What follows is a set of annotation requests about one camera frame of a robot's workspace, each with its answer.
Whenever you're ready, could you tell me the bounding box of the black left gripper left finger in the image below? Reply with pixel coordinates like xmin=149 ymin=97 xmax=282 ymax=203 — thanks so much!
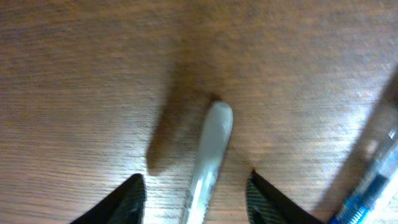
xmin=71 ymin=174 xmax=146 ymax=224

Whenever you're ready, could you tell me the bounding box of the blue ballpoint pen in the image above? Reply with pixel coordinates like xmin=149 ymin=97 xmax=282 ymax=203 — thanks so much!
xmin=329 ymin=127 xmax=397 ymax=224

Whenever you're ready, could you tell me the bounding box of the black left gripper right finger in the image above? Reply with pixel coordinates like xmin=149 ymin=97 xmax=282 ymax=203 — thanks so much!
xmin=245 ymin=170 xmax=323 ymax=224

